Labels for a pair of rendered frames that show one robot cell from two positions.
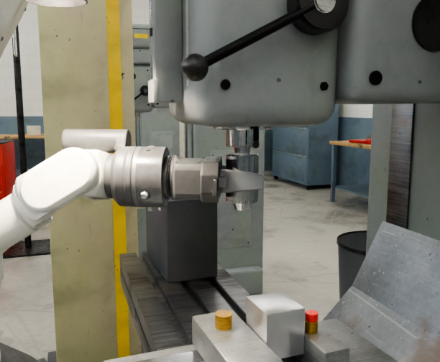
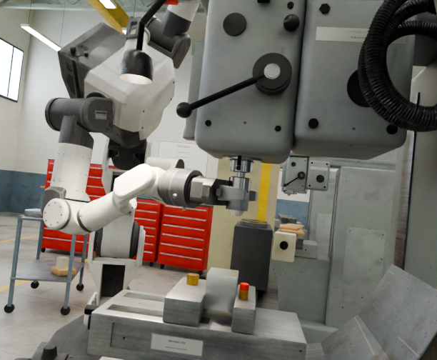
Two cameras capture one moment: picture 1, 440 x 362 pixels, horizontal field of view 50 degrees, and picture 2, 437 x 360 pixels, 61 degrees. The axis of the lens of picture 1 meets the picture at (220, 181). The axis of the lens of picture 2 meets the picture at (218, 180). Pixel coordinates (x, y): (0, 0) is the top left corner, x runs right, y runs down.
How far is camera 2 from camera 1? 0.36 m
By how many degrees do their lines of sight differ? 29
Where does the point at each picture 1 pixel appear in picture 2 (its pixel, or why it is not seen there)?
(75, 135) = (153, 159)
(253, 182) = (238, 194)
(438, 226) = (418, 266)
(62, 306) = not seen: hidden behind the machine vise
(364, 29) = (306, 90)
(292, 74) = (255, 119)
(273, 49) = (243, 103)
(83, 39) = not seen: hidden behind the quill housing
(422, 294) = (391, 320)
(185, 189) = (196, 194)
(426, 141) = (416, 193)
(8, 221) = (108, 203)
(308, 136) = not seen: outside the picture
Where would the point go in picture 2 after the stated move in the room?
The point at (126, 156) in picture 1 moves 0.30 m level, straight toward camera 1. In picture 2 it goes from (171, 171) to (91, 156)
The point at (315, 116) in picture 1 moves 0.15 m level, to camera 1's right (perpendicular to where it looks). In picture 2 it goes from (272, 149) to (358, 153)
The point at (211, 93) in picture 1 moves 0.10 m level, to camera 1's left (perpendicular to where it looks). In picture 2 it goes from (200, 128) to (157, 127)
